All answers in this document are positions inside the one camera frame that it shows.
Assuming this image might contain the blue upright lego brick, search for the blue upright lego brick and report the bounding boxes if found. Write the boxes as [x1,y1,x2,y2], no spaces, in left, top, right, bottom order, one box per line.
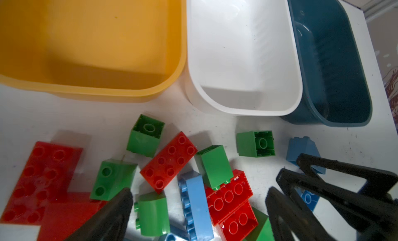
[178,171,214,241]

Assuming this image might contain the yellow plastic bin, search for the yellow plastic bin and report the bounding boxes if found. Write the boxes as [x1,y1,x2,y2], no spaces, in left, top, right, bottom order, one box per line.
[1,0,187,102]

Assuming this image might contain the red lego bricks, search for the red lego bricks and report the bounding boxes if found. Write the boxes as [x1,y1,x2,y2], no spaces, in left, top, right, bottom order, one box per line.
[205,170,258,241]

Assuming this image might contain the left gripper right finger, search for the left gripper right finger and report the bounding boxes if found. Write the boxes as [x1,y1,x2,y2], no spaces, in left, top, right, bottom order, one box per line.
[265,187,334,241]

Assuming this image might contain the green square lego brick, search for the green square lego brick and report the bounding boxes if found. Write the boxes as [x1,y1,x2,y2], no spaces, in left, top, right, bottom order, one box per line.
[126,114,165,158]

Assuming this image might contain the blue sloped lego brick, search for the blue sloped lego brick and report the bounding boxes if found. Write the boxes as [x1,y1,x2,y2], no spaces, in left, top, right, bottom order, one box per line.
[286,136,320,167]

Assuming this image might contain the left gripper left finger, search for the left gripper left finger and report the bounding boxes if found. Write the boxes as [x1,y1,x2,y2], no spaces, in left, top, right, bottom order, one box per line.
[66,188,133,241]

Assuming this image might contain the dark teal plastic bin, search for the dark teal plastic bin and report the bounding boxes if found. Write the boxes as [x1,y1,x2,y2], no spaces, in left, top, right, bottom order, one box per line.
[284,0,372,127]

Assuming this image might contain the red L-shaped lego stack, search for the red L-shaped lego stack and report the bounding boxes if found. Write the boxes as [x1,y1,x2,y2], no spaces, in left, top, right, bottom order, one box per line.
[1,142,106,241]

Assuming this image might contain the red lego brick 2x4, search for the red lego brick 2x4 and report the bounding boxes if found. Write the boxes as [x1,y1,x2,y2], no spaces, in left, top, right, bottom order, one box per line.
[140,131,198,194]

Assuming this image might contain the green small lego brick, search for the green small lego brick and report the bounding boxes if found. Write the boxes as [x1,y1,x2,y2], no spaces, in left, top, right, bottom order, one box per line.
[134,192,171,237]

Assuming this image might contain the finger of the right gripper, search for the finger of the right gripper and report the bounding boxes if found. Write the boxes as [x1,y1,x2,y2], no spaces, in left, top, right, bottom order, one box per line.
[296,154,398,201]
[276,169,398,241]

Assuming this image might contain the white plastic bin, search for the white plastic bin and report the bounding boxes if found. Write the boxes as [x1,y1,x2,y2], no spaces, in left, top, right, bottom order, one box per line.
[185,0,303,116]

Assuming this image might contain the blue lego brick 2x4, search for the blue lego brick 2x4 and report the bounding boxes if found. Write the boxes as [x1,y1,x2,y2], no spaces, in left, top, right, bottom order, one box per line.
[295,188,320,212]

